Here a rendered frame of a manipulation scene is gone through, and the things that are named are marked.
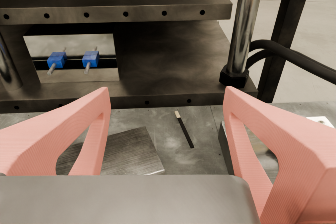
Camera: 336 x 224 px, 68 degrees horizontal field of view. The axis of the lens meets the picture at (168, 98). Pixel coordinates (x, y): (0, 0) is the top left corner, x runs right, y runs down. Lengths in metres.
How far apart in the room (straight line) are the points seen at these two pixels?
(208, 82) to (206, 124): 0.23
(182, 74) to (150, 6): 0.27
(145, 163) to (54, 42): 0.54
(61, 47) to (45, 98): 0.17
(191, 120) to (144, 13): 0.35
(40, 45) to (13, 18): 0.10
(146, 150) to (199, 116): 0.27
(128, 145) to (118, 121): 0.22
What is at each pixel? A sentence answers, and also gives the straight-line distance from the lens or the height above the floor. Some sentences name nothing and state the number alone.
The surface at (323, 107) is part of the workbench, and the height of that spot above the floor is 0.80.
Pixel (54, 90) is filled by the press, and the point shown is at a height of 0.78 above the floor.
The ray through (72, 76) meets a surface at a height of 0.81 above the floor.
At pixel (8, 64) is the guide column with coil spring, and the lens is 0.93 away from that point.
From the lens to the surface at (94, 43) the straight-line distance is 0.83.
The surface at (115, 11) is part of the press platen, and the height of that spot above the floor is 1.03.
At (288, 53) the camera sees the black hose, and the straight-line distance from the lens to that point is 0.81.
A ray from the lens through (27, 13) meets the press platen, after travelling 0.86.
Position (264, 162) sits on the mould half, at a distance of 0.46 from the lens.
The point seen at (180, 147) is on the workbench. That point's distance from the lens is 0.62.
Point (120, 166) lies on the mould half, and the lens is 0.46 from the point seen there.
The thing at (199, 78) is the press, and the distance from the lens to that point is 0.89.
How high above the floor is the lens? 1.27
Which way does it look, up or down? 38 degrees down
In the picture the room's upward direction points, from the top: straight up
